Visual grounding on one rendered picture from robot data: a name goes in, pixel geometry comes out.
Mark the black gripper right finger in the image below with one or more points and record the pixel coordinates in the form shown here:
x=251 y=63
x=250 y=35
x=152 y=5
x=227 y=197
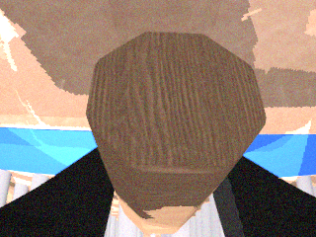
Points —
x=253 y=202

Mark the blue flat strip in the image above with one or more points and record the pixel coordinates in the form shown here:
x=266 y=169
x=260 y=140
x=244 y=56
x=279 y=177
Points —
x=48 y=151

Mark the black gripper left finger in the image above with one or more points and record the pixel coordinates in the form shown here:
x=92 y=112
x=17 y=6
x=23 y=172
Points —
x=74 y=203

